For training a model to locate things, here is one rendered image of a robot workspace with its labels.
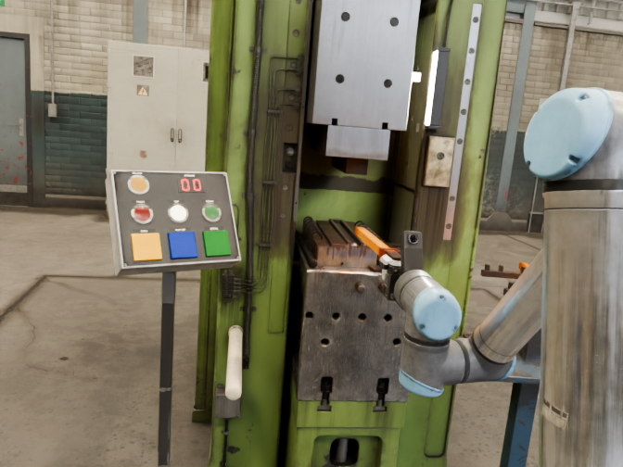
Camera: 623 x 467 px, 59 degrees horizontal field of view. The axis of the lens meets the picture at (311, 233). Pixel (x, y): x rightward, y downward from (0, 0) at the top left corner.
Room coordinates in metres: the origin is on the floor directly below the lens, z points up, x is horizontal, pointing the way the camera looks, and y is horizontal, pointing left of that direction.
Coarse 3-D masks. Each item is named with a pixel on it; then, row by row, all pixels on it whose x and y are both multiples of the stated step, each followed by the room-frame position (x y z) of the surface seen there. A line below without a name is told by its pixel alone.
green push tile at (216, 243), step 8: (208, 232) 1.55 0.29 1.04; (216, 232) 1.56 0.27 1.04; (224, 232) 1.58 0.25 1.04; (208, 240) 1.54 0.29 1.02; (216, 240) 1.55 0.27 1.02; (224, 240) 1.56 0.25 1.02; (208, 248) 1.53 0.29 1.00; (216, 248) 1.54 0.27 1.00; (224, 248) 1.55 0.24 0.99; (208, 256) 1.52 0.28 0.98; (216, 256) 1.53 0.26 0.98
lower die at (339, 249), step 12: (312, 228) 2.05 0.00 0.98; (324, 228) 2.01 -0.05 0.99; (336, 228) 2.00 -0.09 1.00; (324, 240) 1.85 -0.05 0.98; (336, 240) 1.81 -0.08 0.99; (348, 240) 1.78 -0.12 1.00; (360, 240) 1.80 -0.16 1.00; (312, 252) 1.85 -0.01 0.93; (324, 252) 1.75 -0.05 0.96; (336, 252) 1.76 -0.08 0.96; (348, 252) 1.76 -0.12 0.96; (360, 252) 1.77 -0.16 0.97; (372, 252) 1.78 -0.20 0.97; (324, 264) 1.75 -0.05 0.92; (336, 264) 1.76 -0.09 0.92; (348, 264) 1.77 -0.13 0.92; (360, 264) 1.77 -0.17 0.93; (372, 264) 1.78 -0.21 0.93
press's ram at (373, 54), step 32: (320, 0) 1.78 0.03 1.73; (352, 0) 1.76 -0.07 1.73; (384, 0) 1.77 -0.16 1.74; (416, 0) 1.78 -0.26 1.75; (320, 32) 1.74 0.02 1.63; (352, 32) 1.76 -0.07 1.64; (384, 32) 1.77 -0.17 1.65; (416, 32) 1.79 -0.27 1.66; (320, 64) 1.75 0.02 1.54; (352, 64) 1.76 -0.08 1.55; (384, 64) 1.77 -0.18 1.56; (320, 96) 1.75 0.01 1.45; (352, 96) 1.76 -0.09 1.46; (384, 96) 1.77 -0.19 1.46; (384, 128) 1.82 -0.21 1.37
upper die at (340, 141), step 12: (312, 132) 2.12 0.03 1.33; (324, 132) 1.80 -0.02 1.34; (336, 132) 1.75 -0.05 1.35; (348, 132) 1.76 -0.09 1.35; (360, 132) 1.76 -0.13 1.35; (372, 132) 1.77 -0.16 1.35; (384, 132) 1.78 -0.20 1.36; (312, 144) 2.09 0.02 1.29; (324, 144) 1.78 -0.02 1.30; (336, 144) 1.76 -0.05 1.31; (348, 144) 1.76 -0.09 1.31; (360, 144) 1.77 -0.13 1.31; (372, 144) 1.77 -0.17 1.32; (384, 144) 1.78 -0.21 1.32; (336, 156) 1.76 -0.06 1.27; (348, 156) 1.76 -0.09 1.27; (360, 156) 1.77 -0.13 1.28; (372, 156) 1.77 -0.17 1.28; (384, 156) 1.78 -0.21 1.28
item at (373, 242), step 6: (360, 228) 1.71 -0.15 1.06; (360, 234) 1.65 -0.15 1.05; (366, 234) 1.60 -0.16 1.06; (372, 234) 1.60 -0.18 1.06; (366, 240) 1.56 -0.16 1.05; (372, 240) 1.51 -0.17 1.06; (378, 240) 1.52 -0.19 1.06; (372, 246) 1.49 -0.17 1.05; (378, 246) 1.42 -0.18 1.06; (384, 246) 1.43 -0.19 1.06; (378, 252) 1.41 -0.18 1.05; (384, 252) 1.37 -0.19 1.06; (390, 252) 1.34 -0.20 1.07; (396, 252) 1.34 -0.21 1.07; (378, 258) 1.38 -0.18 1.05; (396, 258) 1.28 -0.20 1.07
